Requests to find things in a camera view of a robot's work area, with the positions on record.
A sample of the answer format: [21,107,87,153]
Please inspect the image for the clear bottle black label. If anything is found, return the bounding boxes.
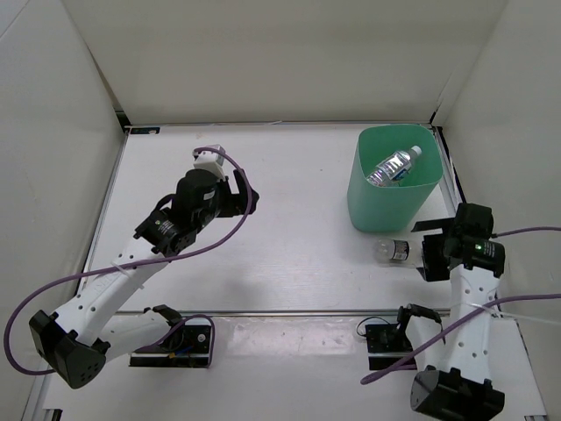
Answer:
[374,238,423,267]

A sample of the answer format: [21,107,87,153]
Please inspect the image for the clear bottle blue white label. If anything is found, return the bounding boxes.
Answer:
[366,146,423,187]

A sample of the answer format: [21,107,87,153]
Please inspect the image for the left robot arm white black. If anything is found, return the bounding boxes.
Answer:
[29,168,259,389]

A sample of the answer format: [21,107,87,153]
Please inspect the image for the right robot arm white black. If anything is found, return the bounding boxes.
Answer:
[410,218,506,420]

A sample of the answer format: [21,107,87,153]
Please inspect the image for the green plastic bin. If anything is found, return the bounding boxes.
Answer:
[347,125,444,232]

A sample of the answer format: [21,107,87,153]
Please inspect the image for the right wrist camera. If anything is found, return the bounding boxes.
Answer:
[452,203,494,239]

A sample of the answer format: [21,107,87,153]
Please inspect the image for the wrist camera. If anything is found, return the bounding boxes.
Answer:
[452,203,494,239]
[193,151,224,178]

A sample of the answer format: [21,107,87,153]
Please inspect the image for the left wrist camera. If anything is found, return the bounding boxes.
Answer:
[193,151,224,178]

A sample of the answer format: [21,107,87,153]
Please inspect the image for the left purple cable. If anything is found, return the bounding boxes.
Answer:
[3,146,259,376]

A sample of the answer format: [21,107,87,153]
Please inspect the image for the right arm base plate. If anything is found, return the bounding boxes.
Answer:
[356,316,413,371]

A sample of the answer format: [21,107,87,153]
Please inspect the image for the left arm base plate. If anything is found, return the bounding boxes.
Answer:
[129,314,216,369]

